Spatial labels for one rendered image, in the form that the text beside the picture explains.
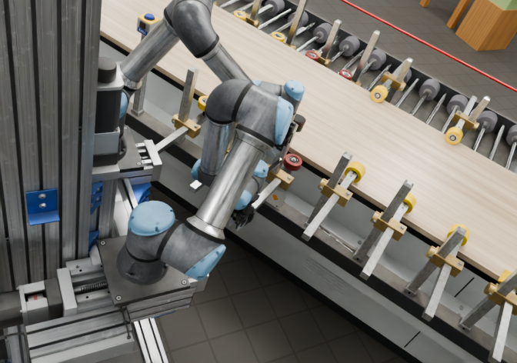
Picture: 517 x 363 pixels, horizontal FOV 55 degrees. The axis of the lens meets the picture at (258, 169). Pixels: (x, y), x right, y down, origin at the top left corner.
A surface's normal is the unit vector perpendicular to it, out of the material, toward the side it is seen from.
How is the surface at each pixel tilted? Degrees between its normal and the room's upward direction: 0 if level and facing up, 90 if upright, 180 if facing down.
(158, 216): 7
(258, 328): 0
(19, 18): 90
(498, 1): 90
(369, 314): 90
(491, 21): 90
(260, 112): 49
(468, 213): 0
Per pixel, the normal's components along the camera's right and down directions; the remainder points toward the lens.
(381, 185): 0.26, -0.69
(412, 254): -0.51, 0.49
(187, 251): -0.11, -0.09
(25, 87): 0.40, 0.71
